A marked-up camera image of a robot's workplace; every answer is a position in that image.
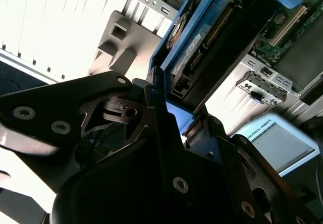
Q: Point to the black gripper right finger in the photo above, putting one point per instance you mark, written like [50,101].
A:
[265,178]

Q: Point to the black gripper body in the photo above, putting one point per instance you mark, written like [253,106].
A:
[113,191]

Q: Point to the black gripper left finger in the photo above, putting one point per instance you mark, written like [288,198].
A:
[50,98]

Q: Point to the hard disk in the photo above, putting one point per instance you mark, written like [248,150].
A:
[227,45]

